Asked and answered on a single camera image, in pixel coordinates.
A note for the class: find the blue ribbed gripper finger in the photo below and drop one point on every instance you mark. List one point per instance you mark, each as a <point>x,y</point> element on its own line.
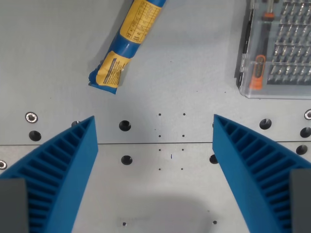
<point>60,170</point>
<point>252,170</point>

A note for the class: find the blue bag with yellow label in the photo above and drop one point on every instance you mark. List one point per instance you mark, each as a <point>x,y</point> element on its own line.
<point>128,41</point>

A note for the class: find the clear plastic screwdriver bit case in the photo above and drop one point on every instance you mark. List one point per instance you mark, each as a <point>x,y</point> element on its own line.
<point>275,48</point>

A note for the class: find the silver socket head bolt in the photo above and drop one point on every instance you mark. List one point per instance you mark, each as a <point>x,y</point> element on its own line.
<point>308,114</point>
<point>2,164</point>
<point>31,117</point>

